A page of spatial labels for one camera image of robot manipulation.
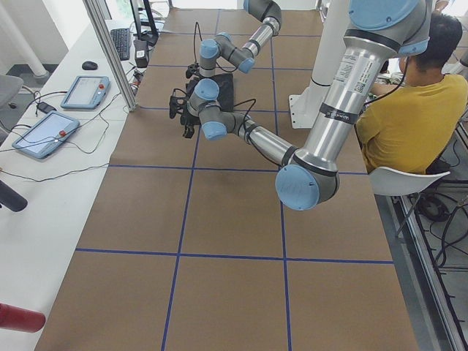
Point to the person in yellow shirt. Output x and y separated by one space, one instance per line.
410 127

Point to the white plastic chair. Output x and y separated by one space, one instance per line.
390 182

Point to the black printed t-shirt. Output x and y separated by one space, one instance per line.
225 85

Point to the red bottle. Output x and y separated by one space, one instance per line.
18 319

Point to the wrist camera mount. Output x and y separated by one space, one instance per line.
193 70
177 103

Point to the near blue teach pendant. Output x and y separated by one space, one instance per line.
47 135

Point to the far blue teach pendant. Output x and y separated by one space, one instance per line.
86 93

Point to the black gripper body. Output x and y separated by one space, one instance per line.
189 125

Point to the blue teach pendant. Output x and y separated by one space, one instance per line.
47 135
86 93

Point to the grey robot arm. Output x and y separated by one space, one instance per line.
376 31
242 58

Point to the aluminium frame post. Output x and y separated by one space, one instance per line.
98 22

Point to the black power adapter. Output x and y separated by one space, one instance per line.
141 53

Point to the black computer mouse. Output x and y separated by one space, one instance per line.
89 65

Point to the black keyboard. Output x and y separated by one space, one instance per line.
121 40

